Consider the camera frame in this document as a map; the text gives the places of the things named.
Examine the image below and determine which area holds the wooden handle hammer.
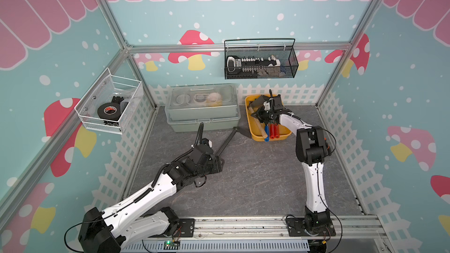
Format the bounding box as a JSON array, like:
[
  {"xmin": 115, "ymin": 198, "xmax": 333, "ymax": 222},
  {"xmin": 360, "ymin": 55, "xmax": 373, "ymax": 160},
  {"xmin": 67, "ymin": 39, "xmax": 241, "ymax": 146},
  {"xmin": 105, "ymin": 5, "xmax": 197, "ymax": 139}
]
[{"xmin": 247, "ymin": 101, "xmax": 268, "ymax": 140}]

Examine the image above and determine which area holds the chrome tool blue handle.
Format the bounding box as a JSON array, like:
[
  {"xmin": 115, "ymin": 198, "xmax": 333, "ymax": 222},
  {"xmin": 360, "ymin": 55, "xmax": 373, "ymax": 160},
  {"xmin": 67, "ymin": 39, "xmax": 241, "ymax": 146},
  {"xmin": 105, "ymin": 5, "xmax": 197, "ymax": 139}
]
[{"xmin": 264, "ymin": 125, "xmax": 270, "ymax": 142}]

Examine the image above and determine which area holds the black hoe red handle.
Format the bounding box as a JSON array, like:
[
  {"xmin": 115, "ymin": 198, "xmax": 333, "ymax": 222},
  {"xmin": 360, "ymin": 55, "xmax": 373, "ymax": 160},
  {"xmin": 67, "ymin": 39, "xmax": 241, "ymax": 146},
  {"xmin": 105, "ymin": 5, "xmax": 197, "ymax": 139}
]
[{"xmin": 259, "ymin": 94, "xmax": 281, "ymax": 139}]

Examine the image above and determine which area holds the yellow plastic storage box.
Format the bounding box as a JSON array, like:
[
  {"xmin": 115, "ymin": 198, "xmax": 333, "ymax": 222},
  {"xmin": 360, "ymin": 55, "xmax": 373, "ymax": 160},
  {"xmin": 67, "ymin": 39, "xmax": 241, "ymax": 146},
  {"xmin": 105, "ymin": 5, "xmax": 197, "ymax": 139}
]
[{"xmin": 244, "ymin": 95, "xmax": 292, "ymax": 142}]

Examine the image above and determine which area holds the green hoe red handle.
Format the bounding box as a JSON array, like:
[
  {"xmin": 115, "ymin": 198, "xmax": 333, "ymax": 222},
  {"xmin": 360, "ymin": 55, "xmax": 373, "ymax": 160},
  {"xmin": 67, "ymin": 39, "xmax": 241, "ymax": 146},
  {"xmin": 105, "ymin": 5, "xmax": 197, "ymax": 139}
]
[{"xmin": 268, "ymin": 123, "xmax": 276, "ymax": 139}]

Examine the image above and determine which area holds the black pick red handle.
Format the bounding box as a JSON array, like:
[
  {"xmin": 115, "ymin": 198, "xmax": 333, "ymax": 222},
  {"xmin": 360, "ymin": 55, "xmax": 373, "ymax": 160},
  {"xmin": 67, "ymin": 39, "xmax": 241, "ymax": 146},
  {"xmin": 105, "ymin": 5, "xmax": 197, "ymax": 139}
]
[{"xmin": 215, "ymin": 127, "xmax": 238, "ymax": 156}]

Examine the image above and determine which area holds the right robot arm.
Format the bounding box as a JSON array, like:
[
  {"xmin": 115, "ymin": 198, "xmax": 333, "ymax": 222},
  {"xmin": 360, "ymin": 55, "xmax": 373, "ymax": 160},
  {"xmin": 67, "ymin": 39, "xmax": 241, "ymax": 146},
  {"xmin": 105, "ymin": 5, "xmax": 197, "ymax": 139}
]
[{"xmin": 247, "ymin": 95, "xmax": 336, "ymax": 238}]

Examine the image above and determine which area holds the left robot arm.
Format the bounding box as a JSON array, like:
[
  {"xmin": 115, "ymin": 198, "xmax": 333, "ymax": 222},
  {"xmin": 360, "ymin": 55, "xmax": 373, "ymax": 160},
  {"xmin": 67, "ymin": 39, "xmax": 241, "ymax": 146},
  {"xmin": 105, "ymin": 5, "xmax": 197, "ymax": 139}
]
[{"xmin": 78, "ymin": 138, "xmax": 224, "ymax": 253}]

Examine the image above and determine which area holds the black socket set holder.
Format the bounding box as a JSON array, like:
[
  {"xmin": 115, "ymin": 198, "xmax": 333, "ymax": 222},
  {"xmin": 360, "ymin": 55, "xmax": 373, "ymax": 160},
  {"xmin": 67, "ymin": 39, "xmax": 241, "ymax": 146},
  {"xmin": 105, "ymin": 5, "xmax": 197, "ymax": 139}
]
[{"xmin": 226, "ymin": 56, "xmax": 281, "ymax": 74}]

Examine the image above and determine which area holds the green lidded toolbox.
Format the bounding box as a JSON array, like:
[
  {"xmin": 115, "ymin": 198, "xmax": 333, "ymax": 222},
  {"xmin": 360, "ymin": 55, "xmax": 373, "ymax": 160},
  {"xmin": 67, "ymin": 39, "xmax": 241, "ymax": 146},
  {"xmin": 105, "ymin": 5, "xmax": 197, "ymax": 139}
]
[{"xmin": 165, "ymin": 84, "xmax": 241, "ymax": 132}]

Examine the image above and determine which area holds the green circuit board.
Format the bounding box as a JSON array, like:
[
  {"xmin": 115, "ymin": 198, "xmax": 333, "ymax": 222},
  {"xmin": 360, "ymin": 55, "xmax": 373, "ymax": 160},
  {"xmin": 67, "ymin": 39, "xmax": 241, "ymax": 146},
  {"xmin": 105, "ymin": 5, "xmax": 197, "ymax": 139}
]
[{"xmin": 164, "ymin": 240, "xmax": 180, "ymax": 250}]

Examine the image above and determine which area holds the black tape roll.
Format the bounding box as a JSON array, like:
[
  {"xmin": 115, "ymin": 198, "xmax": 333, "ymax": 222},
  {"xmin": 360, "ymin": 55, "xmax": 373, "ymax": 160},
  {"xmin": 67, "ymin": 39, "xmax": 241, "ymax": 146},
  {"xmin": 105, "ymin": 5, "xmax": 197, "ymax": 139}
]
[{"xmin": 97, "ymin": 103, "xmax": 121, "ymax": 121}]

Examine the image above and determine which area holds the black wire mesh basket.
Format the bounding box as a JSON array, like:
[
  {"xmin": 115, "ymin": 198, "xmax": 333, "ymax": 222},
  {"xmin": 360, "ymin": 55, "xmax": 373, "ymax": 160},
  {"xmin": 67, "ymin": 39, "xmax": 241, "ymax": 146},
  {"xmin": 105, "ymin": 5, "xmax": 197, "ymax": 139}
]
[{"xmin": 223, "ymin": 38, "xmax": 299, "ymax": 80}]

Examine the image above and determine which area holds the white wire wall basket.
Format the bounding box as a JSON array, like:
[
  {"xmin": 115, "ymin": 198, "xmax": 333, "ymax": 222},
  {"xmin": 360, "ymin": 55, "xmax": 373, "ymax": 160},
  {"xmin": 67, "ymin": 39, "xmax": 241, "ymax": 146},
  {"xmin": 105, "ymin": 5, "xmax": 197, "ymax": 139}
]
[{"xmin": 75, "ymin": 69, "xmax": 144, "ymax": 135}]

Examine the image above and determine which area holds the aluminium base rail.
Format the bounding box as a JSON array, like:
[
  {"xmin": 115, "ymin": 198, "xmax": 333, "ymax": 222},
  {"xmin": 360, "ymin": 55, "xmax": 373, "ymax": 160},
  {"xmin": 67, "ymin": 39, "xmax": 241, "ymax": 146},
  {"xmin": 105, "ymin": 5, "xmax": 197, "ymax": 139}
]
[{"xmin": 120, "ymin": 216, "xmax": 395, "ymax": 253}]

